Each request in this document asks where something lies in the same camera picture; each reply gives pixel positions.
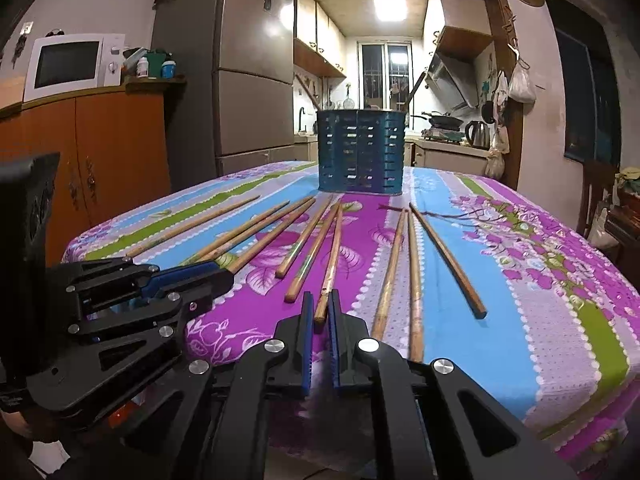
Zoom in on dark brown chopstick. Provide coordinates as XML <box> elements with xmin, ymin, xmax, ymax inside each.
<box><xmin>408</xmin><ymin>202</ymin><xmax>488</xmax><ymax>321</ymax></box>

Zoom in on beige hanging bag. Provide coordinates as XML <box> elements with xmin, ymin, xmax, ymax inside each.
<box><xmin>486</xmin><ymin>125</ymin><xmax>511</xmax><ymax>179</ymax></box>

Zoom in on kitchen window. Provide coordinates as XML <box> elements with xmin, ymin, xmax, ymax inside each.
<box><xmin>357</xmin><ymin>42</ymin><xmax>414</xmax><ymax>111</ymax></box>

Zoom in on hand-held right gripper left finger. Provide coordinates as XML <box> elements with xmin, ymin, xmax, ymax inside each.
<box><xmin>90</xmin><ymin>291</ymin><xmax>316</xmax><ymax>480</ymax></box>

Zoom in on cabinet above range hood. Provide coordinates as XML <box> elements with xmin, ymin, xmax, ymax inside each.
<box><xmin>432</xmin><ymin>0</ymin><xmax>496</xmax><ymax>64</ymax></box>

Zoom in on steel range hood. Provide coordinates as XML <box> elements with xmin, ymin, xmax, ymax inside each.
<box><xmin>426</xmin><ymin>52</ymin><xmax>482</xmax><ymax>112</ymax></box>

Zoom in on dark wooden side table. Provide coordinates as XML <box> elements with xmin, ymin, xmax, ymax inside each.
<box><xmin>599</xmin><ymin>194</ymin><xmax>640</xmax><ymax>282</ymax></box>

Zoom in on kitchen counter cabinets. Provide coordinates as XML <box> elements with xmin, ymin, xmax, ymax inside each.
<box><xmin>409</xmin><ymin>137</ymin><xmax>494</xmax><ymax>177</ymax></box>

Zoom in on grey refrigerator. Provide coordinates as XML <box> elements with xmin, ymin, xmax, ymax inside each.
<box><xmin>150</xmin><ymin>0</ymin><xmax>297</xmax><ymax>192</ymax></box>

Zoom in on steel electric kettle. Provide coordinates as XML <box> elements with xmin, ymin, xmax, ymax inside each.
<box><xmin>464</xmin><ymin>120</ymin><xmax>491</xmax><ymax>151</ymax></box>

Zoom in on blue perforated utensil holder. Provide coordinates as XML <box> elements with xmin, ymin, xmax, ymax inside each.
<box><xmin>315</xmin><ymin>108</ymin><xmax>407</xmax><ymax>196</ymax></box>

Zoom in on person's left hand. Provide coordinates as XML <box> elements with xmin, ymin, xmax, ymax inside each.
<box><xmin>0</xmin><ymin>410</ymin><xmax>35</xmax><ymax>444</ymax></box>

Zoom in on upper kitchen cabinets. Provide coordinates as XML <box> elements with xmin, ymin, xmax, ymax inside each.
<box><xmin>293</xmin><ymin>0</ymin><xmax>348</xmax><ymax>79</ymax></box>

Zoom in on white microwave oven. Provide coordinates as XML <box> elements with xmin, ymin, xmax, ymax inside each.
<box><xmin>23</xmin><ymin>33</ymin><xmax>126</xmax><ymax>104</ymax></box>

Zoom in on light bamboo chopstick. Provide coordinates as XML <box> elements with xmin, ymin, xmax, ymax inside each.
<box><xmin>313</xmin><ymin>202</ymin><xmax>345</xmax><ymax>325</ymax></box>
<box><xmin>229</xmin><ymin>196</ymin><xmax>317</xmax><ymax>276</ymax></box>
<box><xmin>124</xmin><ymin>194</ymin><xmax>262</xmax><ymax>260</ymax></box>

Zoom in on square ceiling light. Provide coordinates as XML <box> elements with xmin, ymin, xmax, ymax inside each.
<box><xmin>372</xmin><ymin>0</ymin><xmax>409</xmax><ymax>24</ymax></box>

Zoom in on green plastic container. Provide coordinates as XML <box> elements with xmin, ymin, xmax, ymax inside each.
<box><xmin>147</xmin><ymin>48</ymin><xmax>174</xmax><ymax>80</ymax></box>

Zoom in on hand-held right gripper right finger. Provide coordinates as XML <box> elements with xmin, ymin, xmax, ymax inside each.
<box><xmin>327</xmin><ymin>289</ymin><xmax>582</xmax><ymax>480</ymax></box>

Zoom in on hanging strainers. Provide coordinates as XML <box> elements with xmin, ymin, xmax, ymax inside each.
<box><xmin>327</xmin><ymin>87</ymin><xmax>354</xmax><ymax>111</ymax></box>

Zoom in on gas stove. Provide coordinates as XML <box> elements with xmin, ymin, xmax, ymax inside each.
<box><xmin>422</xmin><ymin>128</ymin><xmax>467</xmax><ymax>142</ymax></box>

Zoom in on black wok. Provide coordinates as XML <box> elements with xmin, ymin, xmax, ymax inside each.
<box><xmin>411</xmin><ymin>112</ymin><xmax>464</xmax><ymax>129</ymax></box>

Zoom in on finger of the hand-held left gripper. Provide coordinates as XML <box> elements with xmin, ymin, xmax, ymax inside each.
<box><xmin>25</xmin><ymin>277</ymin><xmax>236</xmax><ymax>414</ymax></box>
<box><xmin>47</xmin><ymin>257</ymin><xmax>234</xmax><ymax>312</ymax></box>

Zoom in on orange wooden cabinet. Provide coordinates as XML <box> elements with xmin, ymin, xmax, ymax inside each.
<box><xmin>0</xmin><ymin>81</ymin><xmax>174</xmax><ymax>267</ymax></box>

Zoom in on dark curtained window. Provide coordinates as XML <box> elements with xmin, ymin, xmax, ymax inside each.
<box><xmin>544</xmin><ymin>0</ymin><xmax>624</xmax><ymax>164</ymax></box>

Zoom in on floral striped tablecloth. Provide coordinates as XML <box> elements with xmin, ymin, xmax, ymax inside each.
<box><xmin>62</xmin><ymin>160</ymin><xmax>640</xmax><ymax>480</ymax></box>

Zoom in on set of wooden chopsticks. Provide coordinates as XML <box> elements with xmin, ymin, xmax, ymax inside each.
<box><xmin>197</xmin><ymin>194</ymin><xmax>426</xmax><ymax>363</ymax></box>

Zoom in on white hanging plastic bag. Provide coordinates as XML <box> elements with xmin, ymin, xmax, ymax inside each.
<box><xmin>507</xmin><ymin>57</ymin><xmax>537</xmax><ymax>104</ymax></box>

